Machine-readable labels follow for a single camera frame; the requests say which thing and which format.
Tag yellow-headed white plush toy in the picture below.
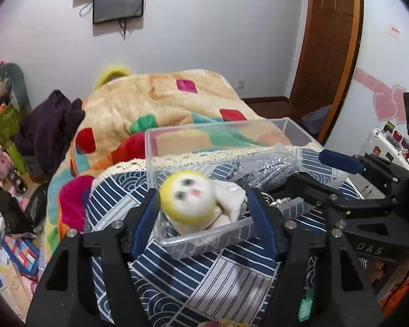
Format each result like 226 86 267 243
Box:
158 171 248 236

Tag blue patterned cloth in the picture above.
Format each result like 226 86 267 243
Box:
83 146 366 327

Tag grey cloth bundle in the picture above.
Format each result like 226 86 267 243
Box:
301 104 333 137

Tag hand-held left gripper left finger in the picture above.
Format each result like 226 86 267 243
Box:
25 188 161 327

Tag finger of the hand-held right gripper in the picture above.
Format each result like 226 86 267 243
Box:
272 173 400 229
318 149 409 195

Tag grey plush toy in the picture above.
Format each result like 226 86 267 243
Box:
0 62 32 114

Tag pile of papers and boxes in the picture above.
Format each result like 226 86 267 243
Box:
0 177 49 295

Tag yellow fluffy plush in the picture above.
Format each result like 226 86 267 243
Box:
94 64 134 88

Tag white suitcase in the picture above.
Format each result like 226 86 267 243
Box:
358 127 409 192

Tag small wall monitor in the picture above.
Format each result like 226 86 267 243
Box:
92 0 146 25

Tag green box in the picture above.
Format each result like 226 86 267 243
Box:
0 104 28 175

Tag colourful patchwork blanket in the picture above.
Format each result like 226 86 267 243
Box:
44 69 294 257

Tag dark purple jacket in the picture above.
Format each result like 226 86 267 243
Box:
14 90 86 182

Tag orange cloth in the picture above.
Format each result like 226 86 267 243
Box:
378 255 409 314

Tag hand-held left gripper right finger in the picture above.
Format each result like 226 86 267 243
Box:
246 188 384 327

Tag black monitor cable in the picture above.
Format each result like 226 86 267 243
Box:
119 18 131 41

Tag clear bag of silver items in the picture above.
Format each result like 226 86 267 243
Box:
225 143 349 192

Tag pink heart wall stickers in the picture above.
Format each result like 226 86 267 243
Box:
372 83 408 125

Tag white wall sign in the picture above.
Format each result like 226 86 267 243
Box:
385 23 404 41

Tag clear plastic box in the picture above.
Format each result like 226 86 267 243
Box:
144 117 320 260

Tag brown wooden door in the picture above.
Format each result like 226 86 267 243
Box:
288 0 365 144

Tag black plastic bag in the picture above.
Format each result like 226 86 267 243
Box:
0 183 49 236

